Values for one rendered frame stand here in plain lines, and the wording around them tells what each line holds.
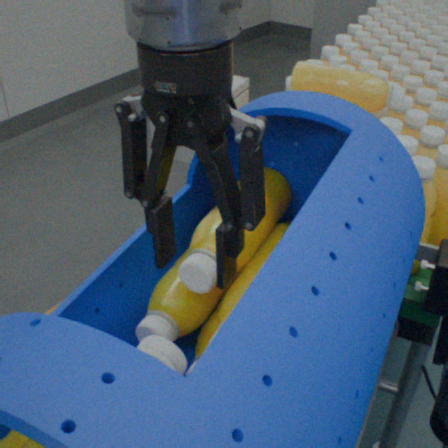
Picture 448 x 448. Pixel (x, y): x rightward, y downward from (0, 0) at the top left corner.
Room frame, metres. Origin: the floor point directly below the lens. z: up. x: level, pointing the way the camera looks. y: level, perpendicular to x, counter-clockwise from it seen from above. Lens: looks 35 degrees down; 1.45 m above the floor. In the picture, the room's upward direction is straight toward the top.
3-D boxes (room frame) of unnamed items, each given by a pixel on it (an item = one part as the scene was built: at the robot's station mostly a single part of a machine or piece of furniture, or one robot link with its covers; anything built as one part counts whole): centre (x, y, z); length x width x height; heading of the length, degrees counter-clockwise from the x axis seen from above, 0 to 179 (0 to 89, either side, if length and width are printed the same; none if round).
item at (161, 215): (0.43, 0.06, 1.14); 0.03 x 0.01 x 0.07; 154
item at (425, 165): (0.67, -0.28, 1.08); 0.04 x 0.04 x 0.02
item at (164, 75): (0.42, 0.03, 1.29); 0.08 x 0.07 x 0.09; 64
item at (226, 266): (0.40, 0.00, 1.14); 0.03 x 0.01 x 0.07; 154
